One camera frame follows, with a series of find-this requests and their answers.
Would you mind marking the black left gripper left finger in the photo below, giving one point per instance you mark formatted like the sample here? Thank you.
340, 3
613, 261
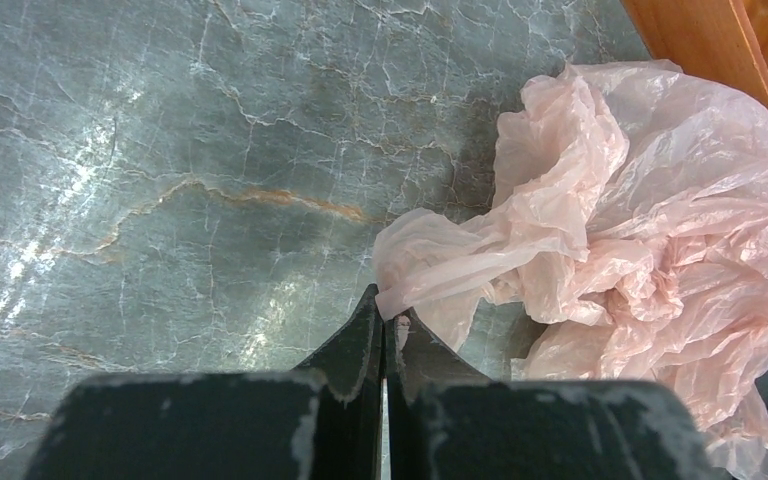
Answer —
318, 420

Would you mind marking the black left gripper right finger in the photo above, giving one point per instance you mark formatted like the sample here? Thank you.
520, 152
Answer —
447, 420

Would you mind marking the pink plastic trash bag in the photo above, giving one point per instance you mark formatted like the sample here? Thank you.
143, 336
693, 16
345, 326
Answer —
630, 217

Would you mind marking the orange compartment tray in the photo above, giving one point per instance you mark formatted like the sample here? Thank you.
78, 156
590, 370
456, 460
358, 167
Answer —
725, 41

